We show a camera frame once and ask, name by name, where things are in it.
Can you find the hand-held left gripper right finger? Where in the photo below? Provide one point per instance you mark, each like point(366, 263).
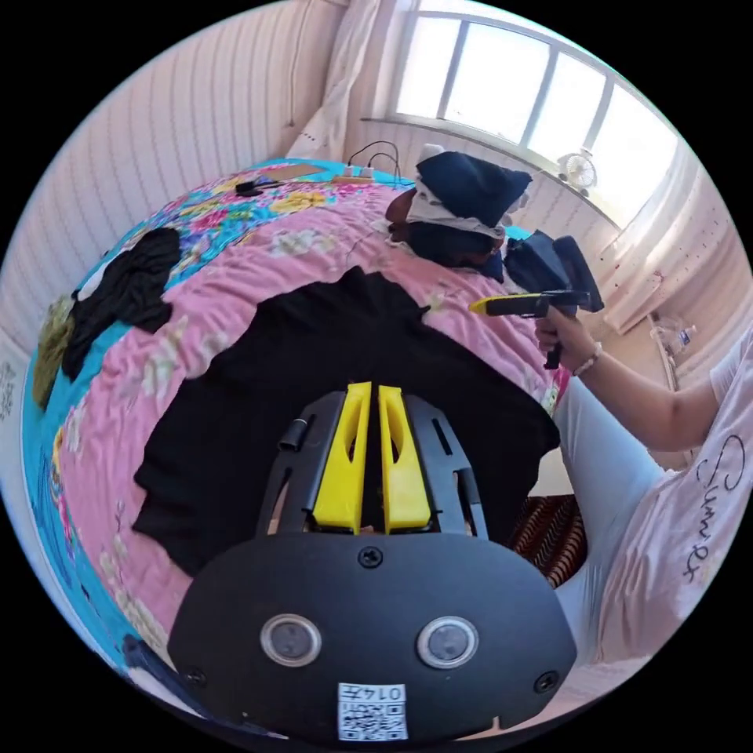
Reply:
point(405, 476)

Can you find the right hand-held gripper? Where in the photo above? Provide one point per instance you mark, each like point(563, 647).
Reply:
point(535, 262)

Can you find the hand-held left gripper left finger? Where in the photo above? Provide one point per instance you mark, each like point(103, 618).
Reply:
point(344, 465)

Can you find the person's right forearm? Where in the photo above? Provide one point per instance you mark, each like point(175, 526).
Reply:
point(647, 406)

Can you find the black short sleeve shirt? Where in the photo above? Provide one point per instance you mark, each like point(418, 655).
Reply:
point(247, 412)

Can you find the person's right hand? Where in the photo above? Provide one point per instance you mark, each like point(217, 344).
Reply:
point(567, 338)

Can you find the pile of folded clothes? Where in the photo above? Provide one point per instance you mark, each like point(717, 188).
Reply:
point(470, 188)

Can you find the small white fan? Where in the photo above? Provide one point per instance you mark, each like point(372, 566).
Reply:
point(578, 170)

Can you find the brown striped rug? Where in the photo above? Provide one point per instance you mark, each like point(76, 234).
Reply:
point(553, 541)

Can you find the sheer white curtain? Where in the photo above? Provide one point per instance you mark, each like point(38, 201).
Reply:
point(676, 247)

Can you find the white power strip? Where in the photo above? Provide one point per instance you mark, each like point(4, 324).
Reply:
point(356, 173)

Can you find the bed with floral quilt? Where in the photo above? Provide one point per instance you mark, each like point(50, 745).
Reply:
point(282, 265)

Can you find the window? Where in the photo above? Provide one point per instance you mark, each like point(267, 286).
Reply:
point(529, 76)

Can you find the flat brown board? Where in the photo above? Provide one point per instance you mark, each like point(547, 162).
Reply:
point(297, 171)

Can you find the person's body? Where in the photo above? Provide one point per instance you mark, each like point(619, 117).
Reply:
point(647, 559)

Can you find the pale curtain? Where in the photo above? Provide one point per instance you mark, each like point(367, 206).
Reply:
point(347, 88)

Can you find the small black device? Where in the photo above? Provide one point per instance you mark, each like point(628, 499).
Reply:
point(249, 188)

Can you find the black and olive clothes pile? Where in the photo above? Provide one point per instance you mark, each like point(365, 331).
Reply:
point(129, 282)

